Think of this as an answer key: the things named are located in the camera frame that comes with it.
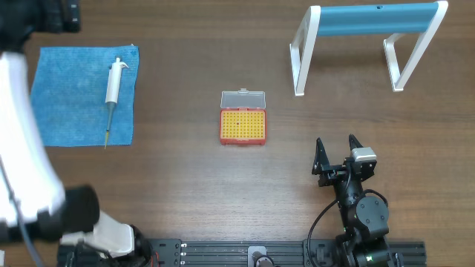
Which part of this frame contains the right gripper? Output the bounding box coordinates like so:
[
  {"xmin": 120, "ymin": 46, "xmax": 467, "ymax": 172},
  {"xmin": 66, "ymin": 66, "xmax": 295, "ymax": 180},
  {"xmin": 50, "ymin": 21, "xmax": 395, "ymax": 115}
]
[{"xmin": 311, "ymin": 133, "xmax": 379, "ymax": 188}]

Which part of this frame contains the white pipette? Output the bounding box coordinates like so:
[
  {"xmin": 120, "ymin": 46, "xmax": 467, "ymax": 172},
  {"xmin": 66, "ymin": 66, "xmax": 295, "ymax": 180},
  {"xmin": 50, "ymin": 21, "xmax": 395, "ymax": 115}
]
[{"xmin": 103, "ymin": 55, "xmax": 131, "ymax": 151}]

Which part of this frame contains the red and yellow tip box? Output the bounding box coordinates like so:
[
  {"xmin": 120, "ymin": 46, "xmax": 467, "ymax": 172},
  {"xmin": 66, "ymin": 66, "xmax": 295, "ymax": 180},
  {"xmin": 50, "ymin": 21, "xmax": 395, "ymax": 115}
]
[{"xmin": 219, "ymin": 88, "xmax": 269, "ymax": 146}]

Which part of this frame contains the white and blue stand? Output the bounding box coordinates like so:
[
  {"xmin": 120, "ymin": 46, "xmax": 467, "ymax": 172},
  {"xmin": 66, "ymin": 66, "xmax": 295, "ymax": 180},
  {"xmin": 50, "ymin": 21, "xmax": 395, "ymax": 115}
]
[{"xmin": 289, "ymin": 0, "xmax": 449, "ymax": 97}]

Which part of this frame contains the blue cloth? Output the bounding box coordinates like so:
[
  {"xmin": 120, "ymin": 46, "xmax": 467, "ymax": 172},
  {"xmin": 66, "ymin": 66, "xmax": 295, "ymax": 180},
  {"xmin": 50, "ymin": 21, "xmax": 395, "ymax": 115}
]
[{"xmin": 30, "ymin": 44, "xmax": 141, "ymax": 148}]

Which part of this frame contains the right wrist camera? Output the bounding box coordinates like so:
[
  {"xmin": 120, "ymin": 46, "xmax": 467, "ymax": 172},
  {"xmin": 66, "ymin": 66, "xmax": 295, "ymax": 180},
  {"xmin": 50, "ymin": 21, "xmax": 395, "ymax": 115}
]
[{"xmin": 350, "ymin": 146, "xmax": 379, "ymax": 173}]

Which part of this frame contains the mounting rail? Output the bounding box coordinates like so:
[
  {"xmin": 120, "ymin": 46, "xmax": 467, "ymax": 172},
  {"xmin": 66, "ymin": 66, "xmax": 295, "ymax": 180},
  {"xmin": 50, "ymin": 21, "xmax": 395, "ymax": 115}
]
[{"xmin": 57, "ymin": 239, "xmax": 428, "ymax": 267}]

